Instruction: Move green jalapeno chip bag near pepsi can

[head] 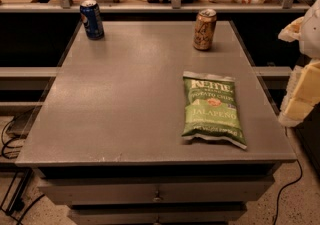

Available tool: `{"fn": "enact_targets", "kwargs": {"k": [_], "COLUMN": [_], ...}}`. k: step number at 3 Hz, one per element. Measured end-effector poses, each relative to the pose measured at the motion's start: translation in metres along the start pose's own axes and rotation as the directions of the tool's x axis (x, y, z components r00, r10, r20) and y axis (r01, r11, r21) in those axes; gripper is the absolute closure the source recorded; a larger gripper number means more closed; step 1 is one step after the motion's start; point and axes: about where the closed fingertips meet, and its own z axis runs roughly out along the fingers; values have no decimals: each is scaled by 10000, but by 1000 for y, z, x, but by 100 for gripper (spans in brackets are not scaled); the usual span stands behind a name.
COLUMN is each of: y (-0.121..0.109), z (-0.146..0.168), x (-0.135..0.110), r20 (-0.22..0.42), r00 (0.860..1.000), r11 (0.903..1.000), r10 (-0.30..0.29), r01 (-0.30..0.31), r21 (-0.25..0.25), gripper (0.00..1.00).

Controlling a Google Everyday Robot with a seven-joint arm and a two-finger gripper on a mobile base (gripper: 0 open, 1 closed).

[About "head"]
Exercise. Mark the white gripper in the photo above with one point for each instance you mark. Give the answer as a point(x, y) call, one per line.
point(311, 37)

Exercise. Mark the green jalapeno chip bag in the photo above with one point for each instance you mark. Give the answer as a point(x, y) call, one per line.
point(211, 110)

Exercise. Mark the tan soda can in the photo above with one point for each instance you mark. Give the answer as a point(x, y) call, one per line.
point(204, 29)

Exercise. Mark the blue pepsi can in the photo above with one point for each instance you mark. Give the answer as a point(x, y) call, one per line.
point(91, 19)

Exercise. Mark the round metal drawer knob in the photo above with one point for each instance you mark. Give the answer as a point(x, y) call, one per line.
point(157, 198)

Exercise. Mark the upper grey drawer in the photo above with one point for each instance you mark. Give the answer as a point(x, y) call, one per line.
point(142, 190)

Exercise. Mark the grey drawer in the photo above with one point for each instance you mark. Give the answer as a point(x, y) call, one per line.
point(142, 190)
point(157, 214)

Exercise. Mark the lower grey drawer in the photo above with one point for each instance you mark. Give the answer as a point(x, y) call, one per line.
point(157, 214)

